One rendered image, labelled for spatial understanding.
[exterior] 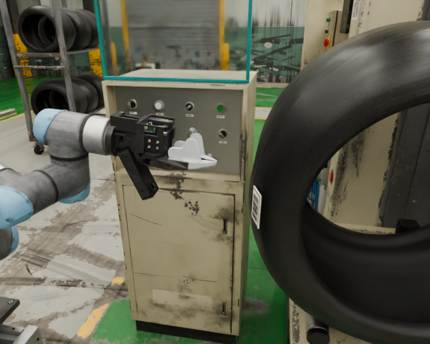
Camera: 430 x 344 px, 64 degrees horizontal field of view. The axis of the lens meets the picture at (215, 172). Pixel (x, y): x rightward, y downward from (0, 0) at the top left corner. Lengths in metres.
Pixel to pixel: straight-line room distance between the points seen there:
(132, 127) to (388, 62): 0.44
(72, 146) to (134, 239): 0.94
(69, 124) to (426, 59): 0.59
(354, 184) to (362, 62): 0.51
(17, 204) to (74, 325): 1.50
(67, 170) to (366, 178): 0.73
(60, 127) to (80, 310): 1.59
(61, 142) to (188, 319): 1.28
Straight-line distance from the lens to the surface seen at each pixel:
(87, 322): 2.13
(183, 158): 0.66
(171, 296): 1.75
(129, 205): 1.53
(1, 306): 1.23
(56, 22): 4.17
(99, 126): 0.70
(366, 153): 0.97
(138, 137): 0.66
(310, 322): 0.78
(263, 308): 2.10
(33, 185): 0.71
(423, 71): 0.53
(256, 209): 0.58
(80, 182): 0.78
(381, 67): 0.53
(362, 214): 1.04
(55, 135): 0.74
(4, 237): 1.16
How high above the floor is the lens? 1.46
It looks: 23 degrees down
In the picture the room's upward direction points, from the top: straight up
